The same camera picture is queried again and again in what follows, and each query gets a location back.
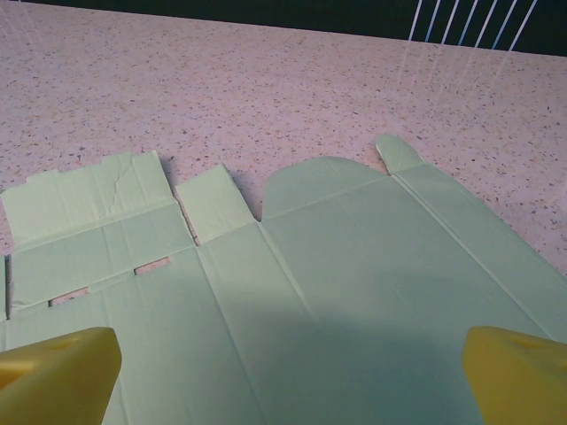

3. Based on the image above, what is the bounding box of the light green paper box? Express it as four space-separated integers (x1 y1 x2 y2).
0 133 567 425

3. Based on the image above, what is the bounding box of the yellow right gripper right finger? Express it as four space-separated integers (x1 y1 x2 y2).
462 326 567 425

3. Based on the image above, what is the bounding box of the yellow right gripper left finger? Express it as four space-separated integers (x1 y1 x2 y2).
0 326 123 425

